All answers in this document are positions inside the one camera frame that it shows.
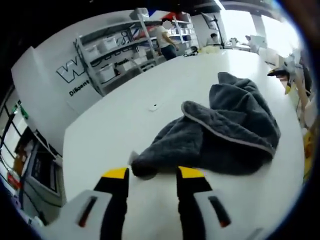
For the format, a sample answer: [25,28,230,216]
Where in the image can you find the black monitor on stand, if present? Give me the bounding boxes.
[201,11,226,47]

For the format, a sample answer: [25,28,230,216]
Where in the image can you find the pale plastic containers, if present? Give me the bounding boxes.
[199,44,221,54]

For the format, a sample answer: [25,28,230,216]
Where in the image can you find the low grey cabinet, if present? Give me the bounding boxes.
[14,124,66,208]

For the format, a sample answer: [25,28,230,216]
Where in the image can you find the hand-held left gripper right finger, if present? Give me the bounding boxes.
[175,165,267,240]

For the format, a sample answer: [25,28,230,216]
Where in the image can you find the group of white storage boxes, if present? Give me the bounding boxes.
[84,7,196,83]

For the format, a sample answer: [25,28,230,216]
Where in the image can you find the white lettered partition panel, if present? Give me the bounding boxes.
[11,24,161,121]

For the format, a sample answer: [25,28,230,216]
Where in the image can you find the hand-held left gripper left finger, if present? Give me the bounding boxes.
[46,167,131,240]

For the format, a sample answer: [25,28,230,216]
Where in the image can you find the grey metal shelving rack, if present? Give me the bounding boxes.
[73,7,200,98]

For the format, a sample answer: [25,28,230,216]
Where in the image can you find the green hanging item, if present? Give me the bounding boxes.
[16,99,30,119]

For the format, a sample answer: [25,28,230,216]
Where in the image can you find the grey towel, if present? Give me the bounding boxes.
[131,71,281,177]

